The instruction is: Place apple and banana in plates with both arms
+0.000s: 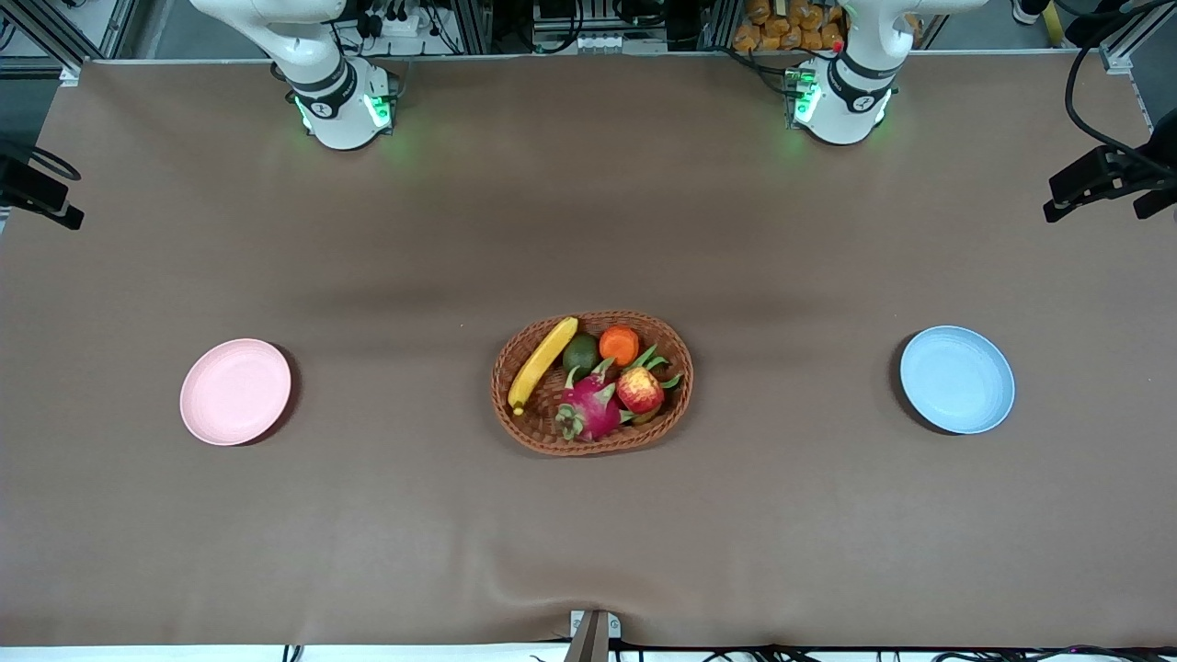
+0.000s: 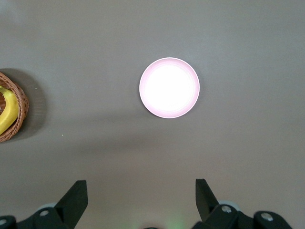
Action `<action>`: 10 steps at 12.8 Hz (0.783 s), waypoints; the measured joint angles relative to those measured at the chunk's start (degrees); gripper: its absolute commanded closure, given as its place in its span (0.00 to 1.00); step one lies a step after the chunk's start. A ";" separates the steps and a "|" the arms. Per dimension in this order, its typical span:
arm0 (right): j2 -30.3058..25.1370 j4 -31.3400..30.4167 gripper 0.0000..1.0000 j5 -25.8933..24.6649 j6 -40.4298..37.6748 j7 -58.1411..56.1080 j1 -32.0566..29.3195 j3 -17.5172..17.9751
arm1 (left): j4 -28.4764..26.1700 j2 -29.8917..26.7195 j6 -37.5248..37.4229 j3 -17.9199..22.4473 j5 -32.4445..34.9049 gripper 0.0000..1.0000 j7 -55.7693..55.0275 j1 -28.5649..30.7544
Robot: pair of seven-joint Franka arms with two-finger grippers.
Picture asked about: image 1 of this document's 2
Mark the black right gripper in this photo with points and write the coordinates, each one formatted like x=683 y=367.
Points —
x=28 y=189

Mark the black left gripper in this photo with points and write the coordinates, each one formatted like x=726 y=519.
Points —
x=1102 y=172

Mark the yellow banana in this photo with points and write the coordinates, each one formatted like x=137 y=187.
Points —
x=542 y=363

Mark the red yellow apple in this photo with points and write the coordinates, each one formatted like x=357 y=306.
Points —
x=640 y=390

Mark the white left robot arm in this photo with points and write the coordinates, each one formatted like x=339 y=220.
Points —
x=851 y=92

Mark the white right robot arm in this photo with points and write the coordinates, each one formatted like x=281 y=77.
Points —
x=331 y=83

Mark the black white shoe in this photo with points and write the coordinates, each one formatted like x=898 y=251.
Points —
x=1027 y=11

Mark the pink plate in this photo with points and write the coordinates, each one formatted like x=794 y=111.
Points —
x=234 y=393

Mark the light blue plate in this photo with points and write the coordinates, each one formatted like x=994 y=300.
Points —
x=956 y=379

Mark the orange snack bags pile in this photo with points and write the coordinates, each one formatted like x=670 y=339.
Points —
x=791 y=26

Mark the white power strip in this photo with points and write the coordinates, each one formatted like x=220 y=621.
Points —
x=397 y=23

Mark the white terminal block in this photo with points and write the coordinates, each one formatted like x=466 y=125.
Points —
x=621 y=42

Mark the orange fruit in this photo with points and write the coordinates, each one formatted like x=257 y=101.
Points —
x=619 y=346

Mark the green avocado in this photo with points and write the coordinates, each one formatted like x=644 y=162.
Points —
x=580 y=354

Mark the brown woven wicker basket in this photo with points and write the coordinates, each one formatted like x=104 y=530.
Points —
x=552 y=442

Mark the pink green dragon fruit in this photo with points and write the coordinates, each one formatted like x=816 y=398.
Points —
x=593 y=409

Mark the brown table cloth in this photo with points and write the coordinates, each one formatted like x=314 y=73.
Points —
x=588 y=533

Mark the aluminium frame profile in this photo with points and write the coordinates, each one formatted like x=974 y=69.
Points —
x=1124 y=55
x=83 y=23

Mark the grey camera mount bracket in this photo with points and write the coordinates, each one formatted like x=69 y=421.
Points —
x=594 y=634

